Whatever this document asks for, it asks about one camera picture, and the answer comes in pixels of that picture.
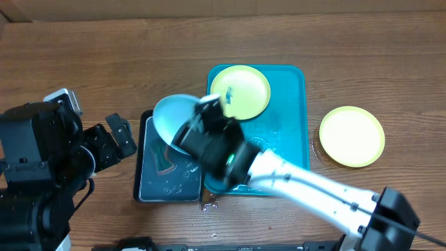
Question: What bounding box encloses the light blue plate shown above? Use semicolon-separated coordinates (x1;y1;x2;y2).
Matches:
153;94;199;155

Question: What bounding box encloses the yellow plate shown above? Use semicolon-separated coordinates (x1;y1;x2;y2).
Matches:
318;106;385;168
210;65;271;120

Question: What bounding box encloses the teal plastic serving tray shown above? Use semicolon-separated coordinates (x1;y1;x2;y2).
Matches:
203;63;311;196

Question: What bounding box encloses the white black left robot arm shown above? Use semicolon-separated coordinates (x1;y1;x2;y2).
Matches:
1;101;137;250

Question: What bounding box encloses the black water basin tray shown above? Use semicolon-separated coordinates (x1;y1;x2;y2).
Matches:
133;110;203;203

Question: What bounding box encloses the orange green scrub sponge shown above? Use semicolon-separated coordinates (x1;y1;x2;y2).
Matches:
149;139;176;176

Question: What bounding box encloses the brown cardboard backdrop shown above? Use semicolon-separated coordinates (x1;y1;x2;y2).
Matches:
1;0;445;22

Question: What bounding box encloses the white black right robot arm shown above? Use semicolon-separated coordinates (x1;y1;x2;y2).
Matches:
172;119;420;250

